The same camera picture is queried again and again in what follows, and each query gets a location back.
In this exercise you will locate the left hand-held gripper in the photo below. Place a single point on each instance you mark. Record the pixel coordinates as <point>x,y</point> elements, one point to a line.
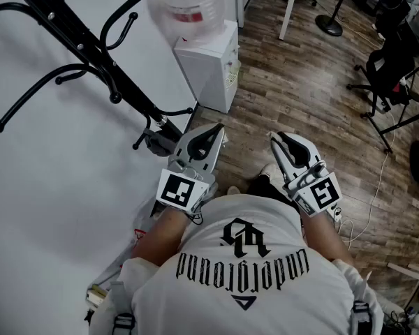
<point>176,191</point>

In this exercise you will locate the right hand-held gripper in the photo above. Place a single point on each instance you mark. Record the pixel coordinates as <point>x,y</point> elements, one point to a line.
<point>323,193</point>

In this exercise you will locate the person's left forearm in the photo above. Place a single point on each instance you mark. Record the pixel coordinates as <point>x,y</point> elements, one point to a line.
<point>162,236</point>

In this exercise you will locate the person's right forearm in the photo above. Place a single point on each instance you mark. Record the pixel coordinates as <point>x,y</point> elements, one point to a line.
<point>323,237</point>

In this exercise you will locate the white shoe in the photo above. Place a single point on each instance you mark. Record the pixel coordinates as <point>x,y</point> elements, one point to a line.
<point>267,171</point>
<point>233,190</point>

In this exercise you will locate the grey cloth on rack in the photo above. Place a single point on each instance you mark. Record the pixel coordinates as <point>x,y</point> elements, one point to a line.
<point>159,141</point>

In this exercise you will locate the black shorts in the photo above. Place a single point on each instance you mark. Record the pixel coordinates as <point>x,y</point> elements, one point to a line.
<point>265,187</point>

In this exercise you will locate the white power strip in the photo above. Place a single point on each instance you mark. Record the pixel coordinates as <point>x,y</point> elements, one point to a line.
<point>335,213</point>

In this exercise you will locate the white water dispenser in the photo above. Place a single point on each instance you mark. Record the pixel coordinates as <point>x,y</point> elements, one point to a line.
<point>209,72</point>

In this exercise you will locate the black floor fan stand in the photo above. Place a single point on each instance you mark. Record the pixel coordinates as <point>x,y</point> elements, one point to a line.
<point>330,24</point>

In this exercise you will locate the black metal coat rack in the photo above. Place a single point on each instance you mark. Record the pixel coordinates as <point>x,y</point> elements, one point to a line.
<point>90,52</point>

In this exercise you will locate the clear water dispenser bottle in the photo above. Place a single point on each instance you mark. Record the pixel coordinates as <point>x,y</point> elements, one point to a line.
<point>192,2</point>

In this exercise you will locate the white printed t-shirt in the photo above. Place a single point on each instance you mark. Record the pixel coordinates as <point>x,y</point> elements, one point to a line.
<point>237,298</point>

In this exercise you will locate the black chair with dark bag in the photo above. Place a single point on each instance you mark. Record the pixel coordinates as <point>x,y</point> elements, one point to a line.
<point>396,12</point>

